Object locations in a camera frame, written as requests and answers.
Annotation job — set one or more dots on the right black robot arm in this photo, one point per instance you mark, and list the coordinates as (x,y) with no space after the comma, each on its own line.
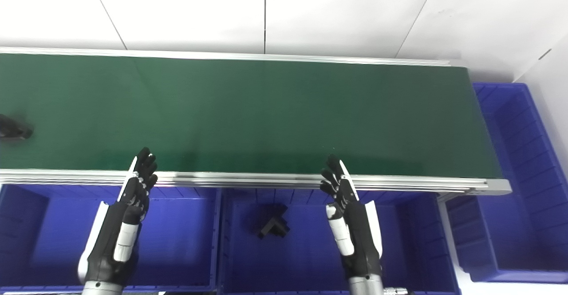
(364,286)

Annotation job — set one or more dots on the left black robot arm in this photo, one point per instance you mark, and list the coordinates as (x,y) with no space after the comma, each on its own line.
(102,288)

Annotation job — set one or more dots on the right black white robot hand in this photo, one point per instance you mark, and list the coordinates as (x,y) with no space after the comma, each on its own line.
(359,237)

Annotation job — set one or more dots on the black angular bracket part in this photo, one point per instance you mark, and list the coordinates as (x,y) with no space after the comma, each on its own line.
(271,224)

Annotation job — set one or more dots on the black flange part with holes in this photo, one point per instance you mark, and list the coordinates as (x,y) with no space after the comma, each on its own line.
(11,128)

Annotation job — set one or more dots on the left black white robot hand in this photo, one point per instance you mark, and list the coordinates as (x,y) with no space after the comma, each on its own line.
(111,241)

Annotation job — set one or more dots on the green conveyor belt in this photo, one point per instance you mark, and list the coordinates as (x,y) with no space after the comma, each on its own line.
(266,180)
(266,117)

